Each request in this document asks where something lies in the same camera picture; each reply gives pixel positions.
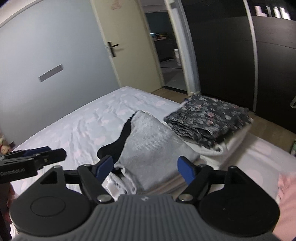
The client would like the black garment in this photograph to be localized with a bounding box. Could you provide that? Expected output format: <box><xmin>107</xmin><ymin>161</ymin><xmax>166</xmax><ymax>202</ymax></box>
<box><xmin>97</xmin><ymin>115</ymin><xmax>133</xmax><ymax>164</ymax></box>

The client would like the grey knit garment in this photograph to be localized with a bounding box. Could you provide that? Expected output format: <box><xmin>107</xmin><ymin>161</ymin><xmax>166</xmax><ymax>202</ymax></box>
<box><xmin>108</xmin><ymin>110</ymin><xmax>200</xmax><ymax>194</ymax></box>

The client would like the white pink flying garment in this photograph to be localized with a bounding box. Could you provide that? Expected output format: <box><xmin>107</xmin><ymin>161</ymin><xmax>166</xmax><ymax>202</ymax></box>
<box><xmin>273</xmin><ymin>174</ymin><xmax>295</xmax><ymax>240</ymax></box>

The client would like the white folded garment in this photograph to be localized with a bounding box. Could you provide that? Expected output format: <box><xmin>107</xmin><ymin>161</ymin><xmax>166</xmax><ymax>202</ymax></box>
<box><xmin>183</xmin><ymin>124</ymin><xmax>252</xmax><ymax>170</ymax></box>

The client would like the polka dot bed sheet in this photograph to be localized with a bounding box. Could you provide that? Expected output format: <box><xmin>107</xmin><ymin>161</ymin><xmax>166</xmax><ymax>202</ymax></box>
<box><xmin>9</xmin><ymin>86</ymin><xmax>296</xmax><ymax>239</ymax></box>

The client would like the floral dark folded garment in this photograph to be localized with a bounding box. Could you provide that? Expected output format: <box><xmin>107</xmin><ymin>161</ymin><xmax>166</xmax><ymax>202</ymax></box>
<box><xmin>164</xmin><ymin>94</ymin><xmax>251</xmax><ymax>149</ymax></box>

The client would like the black wardrobe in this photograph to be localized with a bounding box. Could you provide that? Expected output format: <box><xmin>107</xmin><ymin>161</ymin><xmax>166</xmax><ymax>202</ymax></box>
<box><xmin>182</xmin><ymin>1</ymin><xmax>295</xmax><ymax>132</ymax></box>

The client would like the cream bedroom door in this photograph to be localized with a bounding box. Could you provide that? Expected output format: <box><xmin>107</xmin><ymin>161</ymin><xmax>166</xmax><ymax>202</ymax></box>
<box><xmin>91</xmin><ymin>1</ymin><xmax>163</xmax><ymax>93</ymax></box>

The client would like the grey wall switch panel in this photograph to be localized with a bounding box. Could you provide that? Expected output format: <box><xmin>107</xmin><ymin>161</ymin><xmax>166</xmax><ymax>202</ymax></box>
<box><xmin>39</xmin><ymin>64</ymin><xmax>64</xmax><ymax>82</ymax></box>

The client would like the black door handle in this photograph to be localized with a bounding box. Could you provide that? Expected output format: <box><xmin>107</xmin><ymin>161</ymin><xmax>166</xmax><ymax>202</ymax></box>
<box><xmin>107</xmin><ymin>42</ymin><xmax>119</xmax><ymax>58</ymax></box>

